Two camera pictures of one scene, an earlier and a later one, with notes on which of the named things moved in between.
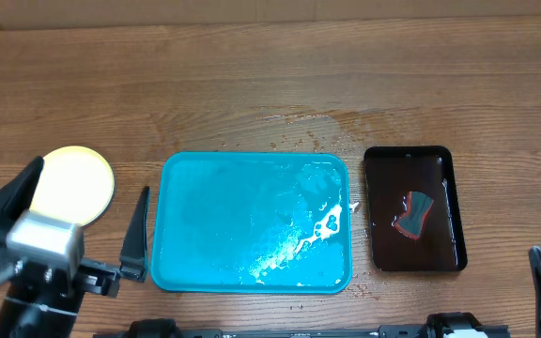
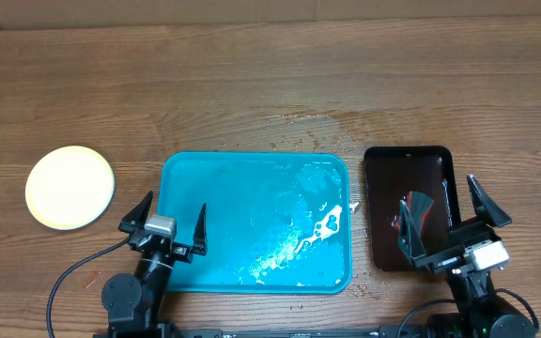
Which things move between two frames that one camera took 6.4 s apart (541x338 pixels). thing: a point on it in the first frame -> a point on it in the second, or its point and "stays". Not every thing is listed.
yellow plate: (76, 186) stays
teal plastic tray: (252, 222) stays
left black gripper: (104, 280) -> (185, 253)
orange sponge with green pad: (416, 205) stays
